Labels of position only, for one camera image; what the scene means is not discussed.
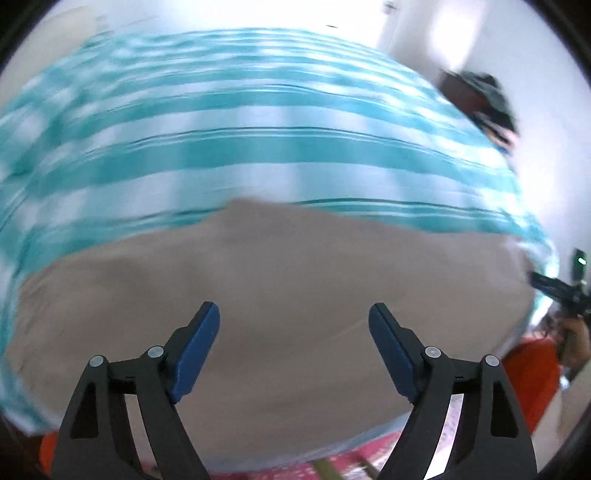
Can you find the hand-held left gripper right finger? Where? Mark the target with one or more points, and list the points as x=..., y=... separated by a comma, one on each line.
x=392, y=355

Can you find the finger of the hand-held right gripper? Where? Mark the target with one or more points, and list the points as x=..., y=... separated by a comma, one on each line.
x=551, y=286

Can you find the orange fleece cloth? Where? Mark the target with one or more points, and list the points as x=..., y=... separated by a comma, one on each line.
x=531, y=378

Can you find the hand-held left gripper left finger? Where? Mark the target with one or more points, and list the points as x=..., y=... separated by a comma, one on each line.
x=196, y=350

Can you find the dark wooden dresser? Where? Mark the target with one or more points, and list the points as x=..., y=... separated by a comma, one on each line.
x=455, y=90

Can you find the teal plaid bed blanket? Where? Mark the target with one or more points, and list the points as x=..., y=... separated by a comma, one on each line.
x=277, y=138

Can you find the person's right hand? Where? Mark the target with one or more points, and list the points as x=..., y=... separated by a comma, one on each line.
x=577, y=341

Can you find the pile of clothes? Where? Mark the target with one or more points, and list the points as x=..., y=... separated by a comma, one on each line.
x=496, y=101

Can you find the beige pants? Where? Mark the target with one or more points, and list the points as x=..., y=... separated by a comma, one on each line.
x=295, y=267

